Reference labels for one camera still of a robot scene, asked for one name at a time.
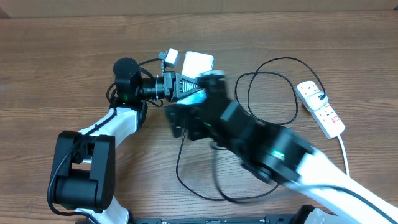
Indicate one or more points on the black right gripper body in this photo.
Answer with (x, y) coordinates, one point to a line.
(203, 130)

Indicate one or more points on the blue Galaxy smartphone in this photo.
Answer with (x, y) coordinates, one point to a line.
(194, 65)

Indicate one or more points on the white USB charger plug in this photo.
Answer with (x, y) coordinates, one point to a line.
(316, 101)

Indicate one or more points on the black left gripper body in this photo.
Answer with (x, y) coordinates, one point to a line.
(169, 77)

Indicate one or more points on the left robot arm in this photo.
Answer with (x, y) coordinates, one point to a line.
(82, 179)

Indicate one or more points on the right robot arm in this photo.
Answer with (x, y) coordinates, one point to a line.
(270, 151)

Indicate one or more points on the white power strip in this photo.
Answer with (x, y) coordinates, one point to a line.
(326, 117)

